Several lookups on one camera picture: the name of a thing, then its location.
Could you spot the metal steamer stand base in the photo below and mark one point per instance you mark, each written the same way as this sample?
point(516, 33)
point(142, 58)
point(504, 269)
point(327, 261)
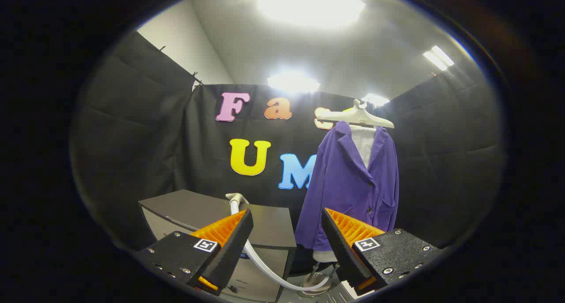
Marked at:
point(315, 287)

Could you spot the double ceiling light panel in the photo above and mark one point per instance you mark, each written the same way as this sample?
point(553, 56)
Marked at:
point(438, 58)

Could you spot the white cloth panel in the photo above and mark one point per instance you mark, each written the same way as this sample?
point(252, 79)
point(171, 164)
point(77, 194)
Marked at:
point(364, 144)

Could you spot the white plastic clothes hanger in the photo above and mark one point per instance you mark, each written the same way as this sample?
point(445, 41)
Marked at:
point(357, 115)

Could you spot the white flat panel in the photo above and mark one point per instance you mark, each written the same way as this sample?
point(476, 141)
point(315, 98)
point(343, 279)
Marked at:
point(353, 290)

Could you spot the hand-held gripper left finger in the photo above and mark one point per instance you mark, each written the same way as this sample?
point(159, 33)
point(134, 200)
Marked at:
point(234, 245)

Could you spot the black backdrop cloth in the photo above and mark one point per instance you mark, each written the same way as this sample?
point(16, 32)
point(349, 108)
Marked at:
point(176, 153)

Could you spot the large ceiling light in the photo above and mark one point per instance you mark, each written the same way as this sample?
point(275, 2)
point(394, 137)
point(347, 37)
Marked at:
point(309, 5)

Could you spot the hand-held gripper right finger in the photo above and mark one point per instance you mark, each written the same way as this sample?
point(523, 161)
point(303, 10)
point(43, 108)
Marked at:
point(340, 245)

